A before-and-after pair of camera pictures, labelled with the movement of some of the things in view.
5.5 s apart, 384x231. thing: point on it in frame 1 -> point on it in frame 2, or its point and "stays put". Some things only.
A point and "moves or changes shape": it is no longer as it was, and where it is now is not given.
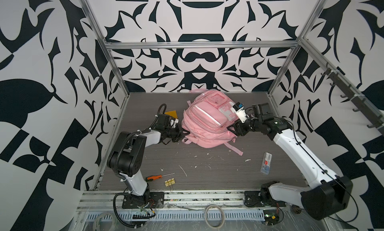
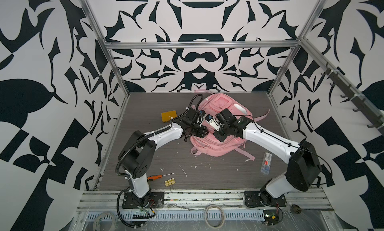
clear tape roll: [222, 221] stays put
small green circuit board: [271, 217] stays put
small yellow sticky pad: [172, 113] stays put
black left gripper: [180, 133] -> [203, 132]
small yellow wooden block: [169, 182] stays put
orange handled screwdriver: [151, 178] stays put
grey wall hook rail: [339, 78] stays put
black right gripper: [238, 126] -> [218, 136]
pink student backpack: [207, 117] moves or changes shape
